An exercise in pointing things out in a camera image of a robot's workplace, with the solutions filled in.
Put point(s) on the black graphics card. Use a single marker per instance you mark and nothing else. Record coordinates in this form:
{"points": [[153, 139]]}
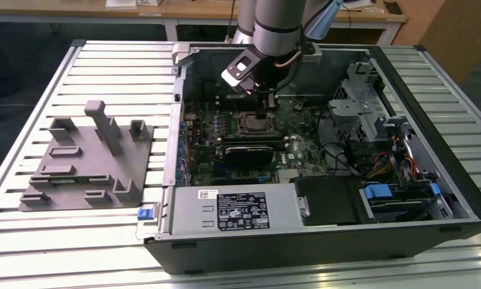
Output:
{"points": [[248, 156]]}

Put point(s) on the black expansion slot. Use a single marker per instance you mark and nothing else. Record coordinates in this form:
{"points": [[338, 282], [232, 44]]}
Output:
{"points": [[236, 180]]}

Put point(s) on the black PC case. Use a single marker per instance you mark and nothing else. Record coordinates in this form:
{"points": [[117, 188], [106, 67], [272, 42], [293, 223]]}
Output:
{"points": [[264, 253]]}

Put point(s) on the green motherboard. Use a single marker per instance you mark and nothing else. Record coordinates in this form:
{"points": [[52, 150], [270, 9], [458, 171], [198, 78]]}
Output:
{"points": [[304, 156]]}

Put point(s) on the wooden desk white legs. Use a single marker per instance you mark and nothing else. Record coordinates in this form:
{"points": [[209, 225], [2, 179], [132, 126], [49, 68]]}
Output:
{"points": [[152, 10]]}

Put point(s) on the metal drive cage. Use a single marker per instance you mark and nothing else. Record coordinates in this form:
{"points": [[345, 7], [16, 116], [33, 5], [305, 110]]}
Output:
{"points": [[344, 111]]}

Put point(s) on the grey plastic drive bracket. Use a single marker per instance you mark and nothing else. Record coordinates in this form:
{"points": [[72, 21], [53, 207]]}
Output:
{"points": [[392, 123]]}

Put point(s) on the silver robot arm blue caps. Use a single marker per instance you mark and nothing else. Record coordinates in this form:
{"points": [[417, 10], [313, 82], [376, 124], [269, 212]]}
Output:
{"points": [[276, 27]]}

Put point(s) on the white box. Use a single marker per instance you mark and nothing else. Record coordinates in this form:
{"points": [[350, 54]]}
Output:
{"points": [[118, 3]]}

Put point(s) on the silver CPU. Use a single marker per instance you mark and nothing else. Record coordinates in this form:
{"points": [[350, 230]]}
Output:
{"points": [[253, 125]]}

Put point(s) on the black plastic shroud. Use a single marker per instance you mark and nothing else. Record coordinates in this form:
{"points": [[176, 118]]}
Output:
{"points": [[328, 201]]}

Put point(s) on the black phone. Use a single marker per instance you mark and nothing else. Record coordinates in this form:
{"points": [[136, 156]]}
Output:
{"points": [[392, 7]]}

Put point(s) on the grey power supply unit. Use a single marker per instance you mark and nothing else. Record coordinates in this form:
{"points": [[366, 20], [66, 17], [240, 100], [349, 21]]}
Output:
{"points": [[192, 210]]}

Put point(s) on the CPU socket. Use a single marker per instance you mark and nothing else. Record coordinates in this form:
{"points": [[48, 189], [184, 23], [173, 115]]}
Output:
{"points": [[238, 124]]}

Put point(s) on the blue disk carrier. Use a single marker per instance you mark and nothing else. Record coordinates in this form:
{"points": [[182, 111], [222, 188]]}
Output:
{"points": [[376, 192]]}

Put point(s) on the blue case latch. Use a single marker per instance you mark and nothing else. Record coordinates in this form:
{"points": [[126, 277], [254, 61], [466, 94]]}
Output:
{"points": [[144, 213]]}

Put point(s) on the wooden cabinet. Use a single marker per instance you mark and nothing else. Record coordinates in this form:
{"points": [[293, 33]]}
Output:
{"points": [[457, 36]]}

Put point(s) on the green RAM stick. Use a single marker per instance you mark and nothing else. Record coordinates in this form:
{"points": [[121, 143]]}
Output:
{"points": [[77, 179]]}

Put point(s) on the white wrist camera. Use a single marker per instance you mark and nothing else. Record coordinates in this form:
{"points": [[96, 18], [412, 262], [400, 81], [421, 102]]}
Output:
{"points": [[240, 67]]}

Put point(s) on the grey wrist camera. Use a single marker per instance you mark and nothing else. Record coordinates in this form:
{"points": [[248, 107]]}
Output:
{"points": [[312, 54]]}

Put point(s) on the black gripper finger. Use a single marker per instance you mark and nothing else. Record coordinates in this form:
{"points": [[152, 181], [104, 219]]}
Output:
{"points": [[264, 105]]}

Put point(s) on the small silver heatsink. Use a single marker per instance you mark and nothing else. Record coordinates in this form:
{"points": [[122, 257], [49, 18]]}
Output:
{"points": [[289, 174]]}

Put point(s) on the grey parts rack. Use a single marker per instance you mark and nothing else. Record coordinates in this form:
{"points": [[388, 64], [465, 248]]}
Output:
{"points": [[90, 168]]}

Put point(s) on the blue disk bay tab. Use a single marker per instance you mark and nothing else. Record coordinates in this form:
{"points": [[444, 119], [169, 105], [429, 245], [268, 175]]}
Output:
{"points": [[434, 189]]}

